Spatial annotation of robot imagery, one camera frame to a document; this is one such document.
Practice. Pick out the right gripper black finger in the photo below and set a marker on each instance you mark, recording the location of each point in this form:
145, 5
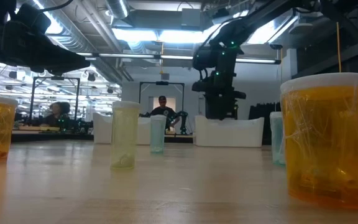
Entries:
230, 109
212, 109

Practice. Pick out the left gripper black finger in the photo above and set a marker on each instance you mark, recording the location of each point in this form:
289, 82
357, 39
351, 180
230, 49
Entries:
70, 59
57, 72

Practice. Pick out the teal pill bottle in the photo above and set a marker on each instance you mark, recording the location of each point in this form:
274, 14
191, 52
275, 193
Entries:
277, 138
158, 133

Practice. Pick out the yellow-green pill bottle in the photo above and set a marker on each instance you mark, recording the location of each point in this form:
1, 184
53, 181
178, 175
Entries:
124, 135

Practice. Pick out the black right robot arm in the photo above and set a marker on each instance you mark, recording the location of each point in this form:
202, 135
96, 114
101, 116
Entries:
259, 21

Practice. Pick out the white plastic bin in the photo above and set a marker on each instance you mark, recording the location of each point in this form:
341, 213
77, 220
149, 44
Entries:
228, 133
102, 130

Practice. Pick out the black curtain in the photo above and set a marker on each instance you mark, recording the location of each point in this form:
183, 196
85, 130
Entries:
259, 115

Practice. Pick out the black robot with green lights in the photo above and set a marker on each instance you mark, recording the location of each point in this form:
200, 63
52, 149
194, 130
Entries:
183, 121

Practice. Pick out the person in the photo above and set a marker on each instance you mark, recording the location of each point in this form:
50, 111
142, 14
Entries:
163, 109
56, 115

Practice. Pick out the long ceiling light bar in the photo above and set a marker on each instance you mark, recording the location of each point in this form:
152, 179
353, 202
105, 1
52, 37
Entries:
182, 57

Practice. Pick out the long wooden workbench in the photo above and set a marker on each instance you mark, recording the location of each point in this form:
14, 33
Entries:
42, 135

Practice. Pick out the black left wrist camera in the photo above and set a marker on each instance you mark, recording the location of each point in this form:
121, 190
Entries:
31, 18

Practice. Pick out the silver round air duct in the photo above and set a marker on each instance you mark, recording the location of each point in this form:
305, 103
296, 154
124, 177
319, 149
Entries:
118, 7

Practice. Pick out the dome security camera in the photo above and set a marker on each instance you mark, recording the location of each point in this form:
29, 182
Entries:
276, 46

